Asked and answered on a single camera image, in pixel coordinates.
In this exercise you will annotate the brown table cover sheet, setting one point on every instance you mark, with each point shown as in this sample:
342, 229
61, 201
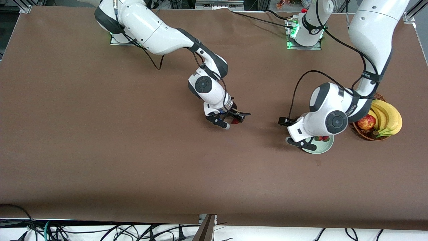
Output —
214, 184

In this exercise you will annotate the light green round plate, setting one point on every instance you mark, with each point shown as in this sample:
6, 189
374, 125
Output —
322, 148

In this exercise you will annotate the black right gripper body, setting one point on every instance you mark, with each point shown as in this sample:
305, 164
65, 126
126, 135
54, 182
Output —
234, 113

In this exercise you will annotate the aluminium frame profile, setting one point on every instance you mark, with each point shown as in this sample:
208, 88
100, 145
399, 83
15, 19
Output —
409, 16
25, 8

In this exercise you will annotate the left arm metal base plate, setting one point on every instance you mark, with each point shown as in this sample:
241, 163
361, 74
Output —
314, 48

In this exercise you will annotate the brown wicker basket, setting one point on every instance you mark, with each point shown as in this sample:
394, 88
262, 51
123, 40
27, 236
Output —
366, 135

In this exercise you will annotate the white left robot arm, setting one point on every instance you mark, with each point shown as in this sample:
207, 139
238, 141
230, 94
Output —
371, 30

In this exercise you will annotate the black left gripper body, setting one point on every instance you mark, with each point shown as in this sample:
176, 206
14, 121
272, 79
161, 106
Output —
284, 121

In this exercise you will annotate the red apple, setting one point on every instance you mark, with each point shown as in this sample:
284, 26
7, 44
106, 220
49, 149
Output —
367, 123

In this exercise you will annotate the orange red object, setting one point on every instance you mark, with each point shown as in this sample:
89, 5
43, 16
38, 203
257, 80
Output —
284, 4

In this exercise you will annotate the grey metal device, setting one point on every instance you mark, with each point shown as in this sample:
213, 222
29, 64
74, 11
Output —
217, 5

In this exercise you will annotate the aluminium frame post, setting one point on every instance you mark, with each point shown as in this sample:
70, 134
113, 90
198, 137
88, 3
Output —
207, 231

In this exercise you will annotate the short yellow banana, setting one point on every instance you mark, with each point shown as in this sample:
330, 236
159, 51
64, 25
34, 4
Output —
377, 121

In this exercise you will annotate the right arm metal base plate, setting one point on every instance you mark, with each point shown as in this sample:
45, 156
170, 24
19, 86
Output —
120, 43

